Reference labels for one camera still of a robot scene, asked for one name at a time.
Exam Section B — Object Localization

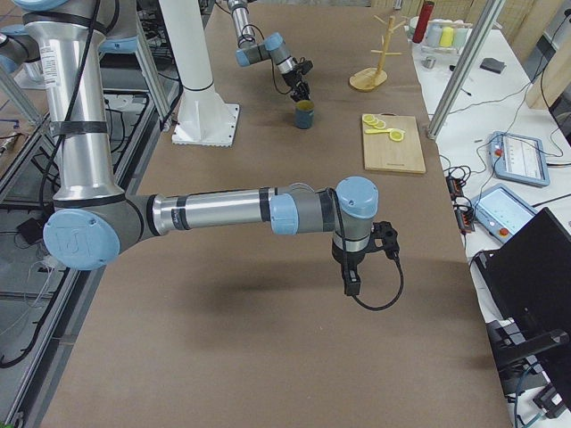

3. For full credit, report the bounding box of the dark green mug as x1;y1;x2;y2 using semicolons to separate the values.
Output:
294;100;315;129

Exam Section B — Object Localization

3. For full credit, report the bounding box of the black monitor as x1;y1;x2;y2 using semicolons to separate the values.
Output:
476;208;570;406

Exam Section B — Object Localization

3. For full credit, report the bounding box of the light blue cup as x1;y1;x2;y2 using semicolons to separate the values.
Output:
426;23;443;47

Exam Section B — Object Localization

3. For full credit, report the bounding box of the far teach pendant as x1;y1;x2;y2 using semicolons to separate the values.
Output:
489;131;550;187

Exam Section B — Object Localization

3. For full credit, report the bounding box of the small steel cup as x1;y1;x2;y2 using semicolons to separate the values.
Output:
422;55;436;70

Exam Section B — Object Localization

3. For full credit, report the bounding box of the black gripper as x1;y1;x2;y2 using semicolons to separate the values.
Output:
284;69;310;103
332;243;375;296

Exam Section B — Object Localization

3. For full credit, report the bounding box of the lemon slice front left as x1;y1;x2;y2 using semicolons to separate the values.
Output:
389;128;405;142

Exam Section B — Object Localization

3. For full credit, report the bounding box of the near teach pendant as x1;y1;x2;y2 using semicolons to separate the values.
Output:
472;184;538;243

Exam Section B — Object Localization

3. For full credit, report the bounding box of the aluminium frame post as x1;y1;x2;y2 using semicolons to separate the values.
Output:
426;0;505;140

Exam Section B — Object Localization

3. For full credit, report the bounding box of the red thermos bottle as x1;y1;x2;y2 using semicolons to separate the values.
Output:
412;0;434;44

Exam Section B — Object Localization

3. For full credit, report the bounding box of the wooden cup rack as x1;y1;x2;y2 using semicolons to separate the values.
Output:
349;15;406;93

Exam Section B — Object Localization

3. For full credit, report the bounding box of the small black square pad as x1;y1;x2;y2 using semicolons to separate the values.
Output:
479;57;506;74

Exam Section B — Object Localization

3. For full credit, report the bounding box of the white camera mast base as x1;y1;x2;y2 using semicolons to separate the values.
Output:
160;0;240;147

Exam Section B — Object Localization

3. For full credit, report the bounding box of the teach pendant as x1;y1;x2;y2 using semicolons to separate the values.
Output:
489;131;550;187
472;184;538;243

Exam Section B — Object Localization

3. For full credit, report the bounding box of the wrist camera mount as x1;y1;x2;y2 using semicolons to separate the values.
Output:
295;57;313;75
368;221;400;262

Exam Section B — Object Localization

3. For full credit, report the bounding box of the grey cup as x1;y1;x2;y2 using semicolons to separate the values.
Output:
452;27;469;49

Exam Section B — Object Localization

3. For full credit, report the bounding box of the bamboo cutting board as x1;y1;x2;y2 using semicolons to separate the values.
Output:
361;113;426;174

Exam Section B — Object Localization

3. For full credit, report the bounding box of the yellow cup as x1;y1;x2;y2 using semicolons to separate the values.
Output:
439;26;454;48

